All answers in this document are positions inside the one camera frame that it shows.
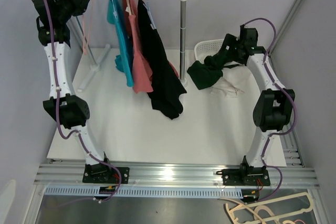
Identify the metal clothes rack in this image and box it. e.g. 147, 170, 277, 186
41, 0, 190, 93

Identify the teal t shirt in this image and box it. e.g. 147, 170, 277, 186
114, 0, 134, 88

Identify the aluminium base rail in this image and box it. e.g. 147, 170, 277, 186
34, 160, 320, 189

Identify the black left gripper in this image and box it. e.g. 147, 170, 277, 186
52, 0, 91, 24

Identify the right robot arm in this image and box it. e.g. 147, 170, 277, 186
204, 25, 295, 186

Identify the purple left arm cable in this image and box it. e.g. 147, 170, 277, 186
28, 0, 123, 204

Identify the green and white t shirt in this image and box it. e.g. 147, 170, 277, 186
187, 61, 250, 98

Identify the slotted cable duct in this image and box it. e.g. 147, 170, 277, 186
45, 185, 257, 199

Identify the black t shirt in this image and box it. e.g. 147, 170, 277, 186
137, 0, 187, 120

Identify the spare beige hangers pile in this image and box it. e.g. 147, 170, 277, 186
220, 193, 314, 224

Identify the blue hanger with black shirt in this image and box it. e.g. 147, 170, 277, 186
144, 0, 156, 30

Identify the aluminium frame post right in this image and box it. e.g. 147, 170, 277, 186
269, 0, 305, 55

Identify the white perforated plastic basket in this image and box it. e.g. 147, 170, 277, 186
194, 39, 224, 63

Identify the salmon pink t shirt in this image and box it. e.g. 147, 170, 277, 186
123, 0, 153, 94

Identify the pink wire hanger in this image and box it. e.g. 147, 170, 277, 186
81, 0, 95, 55

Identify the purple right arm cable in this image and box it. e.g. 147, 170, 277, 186
243, 18, 299, 201

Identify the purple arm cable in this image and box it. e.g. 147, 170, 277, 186
28, 0, 123, 204
243, 18, 299, 201

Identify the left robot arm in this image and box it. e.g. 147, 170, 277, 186
31, 0, 113, 183

